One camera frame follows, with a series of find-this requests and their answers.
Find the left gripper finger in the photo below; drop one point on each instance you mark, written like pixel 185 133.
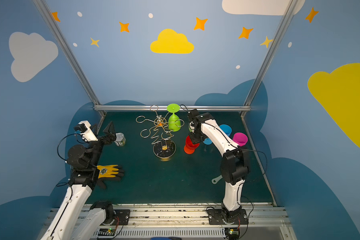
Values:
pixel 96 130
pixel 109 129

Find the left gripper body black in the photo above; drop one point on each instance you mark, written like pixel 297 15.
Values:
pixel 103 138

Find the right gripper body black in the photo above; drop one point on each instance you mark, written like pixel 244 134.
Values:
pixel 197 137

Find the blue wine glass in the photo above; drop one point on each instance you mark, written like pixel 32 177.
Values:
pixel 207 141
pixel 226 129

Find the red wine glass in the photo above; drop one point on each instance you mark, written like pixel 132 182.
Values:
pixel 189 147

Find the pink wine glass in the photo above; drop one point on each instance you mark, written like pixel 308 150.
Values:
pixel 240 138

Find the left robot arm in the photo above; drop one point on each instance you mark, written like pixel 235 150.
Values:
pixel 84 177

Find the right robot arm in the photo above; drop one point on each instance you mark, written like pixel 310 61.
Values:
pixel 235 165

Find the silver tin can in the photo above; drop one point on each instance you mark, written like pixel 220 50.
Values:
pixel 120 139

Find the yellow black work glove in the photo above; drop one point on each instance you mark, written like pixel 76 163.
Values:
pixel 109 173

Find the left circuit board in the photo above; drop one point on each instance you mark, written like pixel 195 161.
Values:
pixel 108 233

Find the circuit board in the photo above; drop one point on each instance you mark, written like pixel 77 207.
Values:
pixel 108 233
pixel 231 233

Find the right circuit board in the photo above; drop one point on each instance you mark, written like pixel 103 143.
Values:
pixel 231 233

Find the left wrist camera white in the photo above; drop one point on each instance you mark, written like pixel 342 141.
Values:
pixel 83 128

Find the back aluminium frame bar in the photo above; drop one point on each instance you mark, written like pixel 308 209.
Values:
pixel 141 108

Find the gold wire wine glass rack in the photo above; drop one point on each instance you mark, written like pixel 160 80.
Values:
pixel 162 138

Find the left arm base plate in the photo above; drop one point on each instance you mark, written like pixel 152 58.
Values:
pixel 116 217

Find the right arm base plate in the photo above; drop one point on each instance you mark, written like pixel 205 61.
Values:
pixel 223 217

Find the left aluminium frame post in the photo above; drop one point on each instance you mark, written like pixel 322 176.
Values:
pixel 52 24

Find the aluminium frame post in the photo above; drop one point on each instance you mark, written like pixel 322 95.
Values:
pixel 279 34
pixel 52 24

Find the aluminium mounting rail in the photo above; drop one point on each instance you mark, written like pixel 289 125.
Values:
pixel 189 220

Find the right aluminium frame post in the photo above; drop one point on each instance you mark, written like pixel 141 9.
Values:
pixel 279 34

